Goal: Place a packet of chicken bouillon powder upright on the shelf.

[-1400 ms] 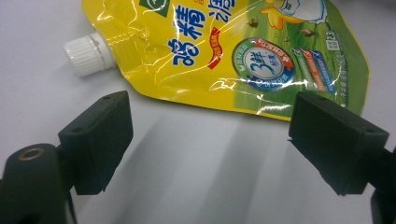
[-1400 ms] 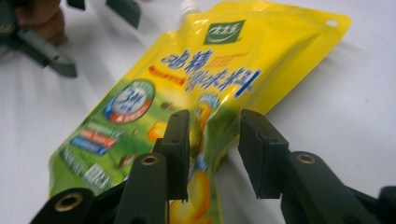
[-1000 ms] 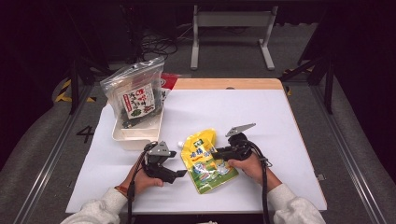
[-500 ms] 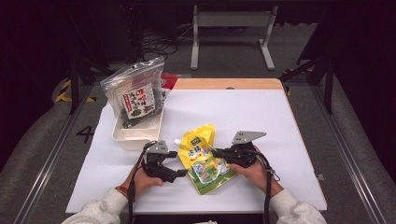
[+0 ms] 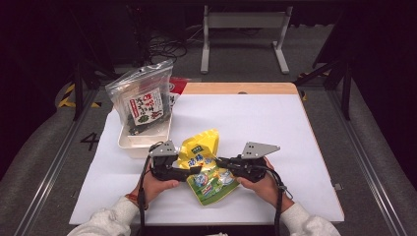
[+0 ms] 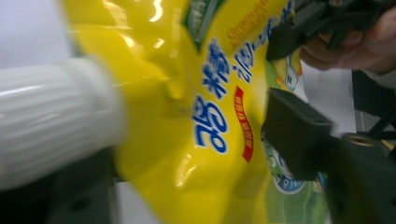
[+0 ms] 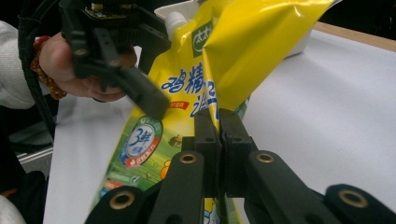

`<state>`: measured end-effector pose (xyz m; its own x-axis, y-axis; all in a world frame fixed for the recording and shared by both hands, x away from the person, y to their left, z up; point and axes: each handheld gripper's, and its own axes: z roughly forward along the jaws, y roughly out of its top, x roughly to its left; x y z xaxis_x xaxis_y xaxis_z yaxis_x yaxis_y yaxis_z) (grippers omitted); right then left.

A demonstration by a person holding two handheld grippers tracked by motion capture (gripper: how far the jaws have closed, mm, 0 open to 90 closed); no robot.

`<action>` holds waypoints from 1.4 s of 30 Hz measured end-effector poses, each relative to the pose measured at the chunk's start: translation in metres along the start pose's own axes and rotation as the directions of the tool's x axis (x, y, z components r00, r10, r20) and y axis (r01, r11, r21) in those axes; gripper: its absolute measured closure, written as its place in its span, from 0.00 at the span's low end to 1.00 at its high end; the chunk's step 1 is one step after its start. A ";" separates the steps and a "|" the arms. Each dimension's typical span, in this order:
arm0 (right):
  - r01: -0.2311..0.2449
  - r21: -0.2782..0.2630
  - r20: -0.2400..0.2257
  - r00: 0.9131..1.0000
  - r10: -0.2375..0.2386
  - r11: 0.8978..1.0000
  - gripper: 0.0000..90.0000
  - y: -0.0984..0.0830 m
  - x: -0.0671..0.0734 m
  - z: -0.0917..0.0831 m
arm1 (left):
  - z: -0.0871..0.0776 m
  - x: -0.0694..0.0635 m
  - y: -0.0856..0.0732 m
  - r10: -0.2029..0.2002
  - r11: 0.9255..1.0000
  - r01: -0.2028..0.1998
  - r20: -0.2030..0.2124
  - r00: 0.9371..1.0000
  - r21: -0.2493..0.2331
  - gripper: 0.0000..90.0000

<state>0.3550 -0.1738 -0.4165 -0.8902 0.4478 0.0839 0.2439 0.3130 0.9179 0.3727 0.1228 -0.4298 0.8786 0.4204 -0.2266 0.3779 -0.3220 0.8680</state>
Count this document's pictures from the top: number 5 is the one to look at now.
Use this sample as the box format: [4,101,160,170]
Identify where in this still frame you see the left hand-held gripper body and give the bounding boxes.
[149,140,198,183]

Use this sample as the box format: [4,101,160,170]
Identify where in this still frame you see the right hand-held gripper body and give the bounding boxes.
[225,141,281,184]

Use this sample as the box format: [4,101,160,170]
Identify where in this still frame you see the yellow green spouted pouch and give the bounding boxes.
[176,128,241,207]

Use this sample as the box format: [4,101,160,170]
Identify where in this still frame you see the white plastic divided container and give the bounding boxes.
[117,111,174,159]

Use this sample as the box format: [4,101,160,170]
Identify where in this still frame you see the clear bag of dried seaweed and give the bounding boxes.
[104,59,175,137]

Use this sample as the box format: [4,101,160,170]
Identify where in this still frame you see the red white seasoning bag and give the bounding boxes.
[168,77,192,112]

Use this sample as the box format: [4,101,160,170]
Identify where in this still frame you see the person's left hand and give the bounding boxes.
[130,161,181,207]

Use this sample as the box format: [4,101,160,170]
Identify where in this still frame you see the person's right hand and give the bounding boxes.
[235,156,295,214]

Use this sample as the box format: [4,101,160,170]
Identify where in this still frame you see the white table mat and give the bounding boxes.
[69,93,345,226]

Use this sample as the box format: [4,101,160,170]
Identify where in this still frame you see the black metal stand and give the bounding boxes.
[293,58,354,122]
[70,58,131,122]

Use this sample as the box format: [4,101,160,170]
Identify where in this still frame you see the yellow black floor tape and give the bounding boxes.
[58,83,102,109]

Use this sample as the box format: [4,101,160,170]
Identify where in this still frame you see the red string bracelet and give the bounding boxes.
[125,193,149,211]

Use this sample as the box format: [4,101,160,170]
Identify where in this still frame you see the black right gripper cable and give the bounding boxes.
[254,162,295,236]

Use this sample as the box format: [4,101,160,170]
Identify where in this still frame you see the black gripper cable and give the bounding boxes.
[137,141,165,236]
[254,162,295,236]

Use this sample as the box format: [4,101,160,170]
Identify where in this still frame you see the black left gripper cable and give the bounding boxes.
[137,141,165,236]

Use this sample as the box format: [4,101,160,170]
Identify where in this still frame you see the black floor cables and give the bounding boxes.
[137,30,191,72]

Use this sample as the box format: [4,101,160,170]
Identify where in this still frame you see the aluminium floor rail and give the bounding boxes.
[328,89,409,236]
[14,88,99,236]

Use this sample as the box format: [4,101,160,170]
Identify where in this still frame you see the white metal stand frame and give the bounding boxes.
[200,4,294,75]

